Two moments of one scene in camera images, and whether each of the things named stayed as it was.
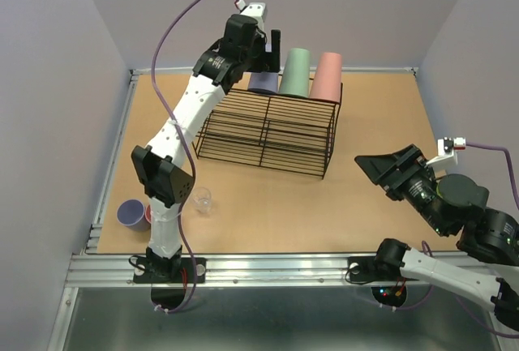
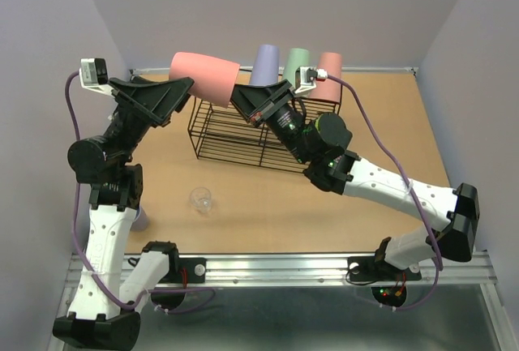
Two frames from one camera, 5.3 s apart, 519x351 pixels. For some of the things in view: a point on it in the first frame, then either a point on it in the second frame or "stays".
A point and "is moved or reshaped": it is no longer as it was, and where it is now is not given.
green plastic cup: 295,78 stays
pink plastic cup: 327,83 stays
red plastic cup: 148,213 is moved or reshaped
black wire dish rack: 271,130 stays
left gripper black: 270,62 → 158,100
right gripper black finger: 378,167 → 255,101
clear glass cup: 202,199 stays
